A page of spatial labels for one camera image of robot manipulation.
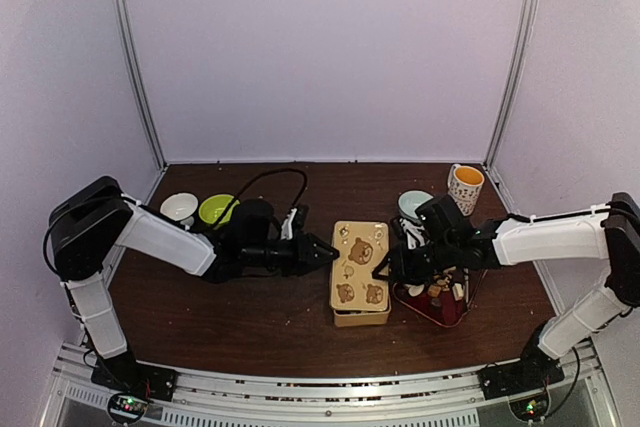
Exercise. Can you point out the left aluminium frame post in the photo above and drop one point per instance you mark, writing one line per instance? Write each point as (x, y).
(137, 83)

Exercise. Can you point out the small white bowl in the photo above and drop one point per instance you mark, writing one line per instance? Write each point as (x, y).
(181, 208)

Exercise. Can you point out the tan tin box with paper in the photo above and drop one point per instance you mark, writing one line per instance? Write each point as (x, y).
(345, 319)

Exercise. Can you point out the right aluminium frame post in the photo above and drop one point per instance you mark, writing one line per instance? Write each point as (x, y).
(524, 31)

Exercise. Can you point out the tan bear tin lid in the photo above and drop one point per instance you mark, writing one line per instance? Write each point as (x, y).
(362, 247)

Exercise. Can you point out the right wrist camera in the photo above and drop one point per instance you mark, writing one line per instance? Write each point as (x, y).
(410, 234)

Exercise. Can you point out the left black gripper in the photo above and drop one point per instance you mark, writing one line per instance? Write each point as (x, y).
(305, 260)

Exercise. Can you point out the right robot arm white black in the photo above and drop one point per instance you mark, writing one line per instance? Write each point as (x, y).
(447, 238)

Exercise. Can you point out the pale green ceramic bowl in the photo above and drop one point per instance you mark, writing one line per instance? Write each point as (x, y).
(409, 201)

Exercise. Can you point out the red rectangular tray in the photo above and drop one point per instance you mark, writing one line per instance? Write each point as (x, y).
(447, 310)

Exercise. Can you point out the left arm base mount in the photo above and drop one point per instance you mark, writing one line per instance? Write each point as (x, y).
(125, 374)

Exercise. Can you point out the patterned mug yellow inside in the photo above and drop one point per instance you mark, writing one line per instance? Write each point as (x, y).
(464, 185)

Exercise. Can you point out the metal tongs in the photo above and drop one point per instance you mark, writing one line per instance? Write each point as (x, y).
(467, 289)

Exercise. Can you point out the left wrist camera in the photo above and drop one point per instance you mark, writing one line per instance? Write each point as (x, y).
(293, 222)

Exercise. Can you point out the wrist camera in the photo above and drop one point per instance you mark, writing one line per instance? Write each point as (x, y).
(410, 234)
(293, 222)

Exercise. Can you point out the aluminium frame post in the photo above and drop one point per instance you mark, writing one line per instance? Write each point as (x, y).
(137, 83)
(524, 31)

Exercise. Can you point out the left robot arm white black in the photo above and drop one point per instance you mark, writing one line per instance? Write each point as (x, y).
(87, 226)

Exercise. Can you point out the round brown chocolate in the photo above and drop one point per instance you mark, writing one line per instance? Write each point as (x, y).
(434, 291)

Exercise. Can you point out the white chocolate block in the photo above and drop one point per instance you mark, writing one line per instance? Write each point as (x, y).
(415, 291)

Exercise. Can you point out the front aluminium rail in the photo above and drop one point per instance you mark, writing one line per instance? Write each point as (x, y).
(440, 398)

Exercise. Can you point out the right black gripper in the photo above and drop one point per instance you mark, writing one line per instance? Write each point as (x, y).
(401, 270)

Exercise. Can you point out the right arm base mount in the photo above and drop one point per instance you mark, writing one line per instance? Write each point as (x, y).
(518, 377)

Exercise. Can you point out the lime green plastic bowl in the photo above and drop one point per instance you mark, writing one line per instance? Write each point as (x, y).
(217, 210)

